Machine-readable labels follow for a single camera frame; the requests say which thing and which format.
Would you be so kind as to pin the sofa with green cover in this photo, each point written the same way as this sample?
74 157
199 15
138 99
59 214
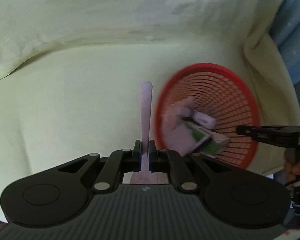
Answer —
65 80

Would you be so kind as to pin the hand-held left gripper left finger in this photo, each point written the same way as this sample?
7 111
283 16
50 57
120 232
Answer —
138 155

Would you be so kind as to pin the white tissue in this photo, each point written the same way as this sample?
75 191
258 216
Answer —
176 127

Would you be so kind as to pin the green and white box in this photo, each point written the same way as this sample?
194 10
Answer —
207 140

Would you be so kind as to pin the person's right hand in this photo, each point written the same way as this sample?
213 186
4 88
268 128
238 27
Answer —
298 166

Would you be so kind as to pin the red plastic mesh basket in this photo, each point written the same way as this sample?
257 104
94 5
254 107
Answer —
205 67

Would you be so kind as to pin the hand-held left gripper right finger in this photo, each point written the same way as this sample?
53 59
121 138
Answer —
152 155

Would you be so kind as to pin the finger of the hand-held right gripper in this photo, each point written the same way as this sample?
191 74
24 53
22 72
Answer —
257 132

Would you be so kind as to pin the blue-green curtain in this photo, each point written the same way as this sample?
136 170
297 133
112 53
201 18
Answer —
295 30

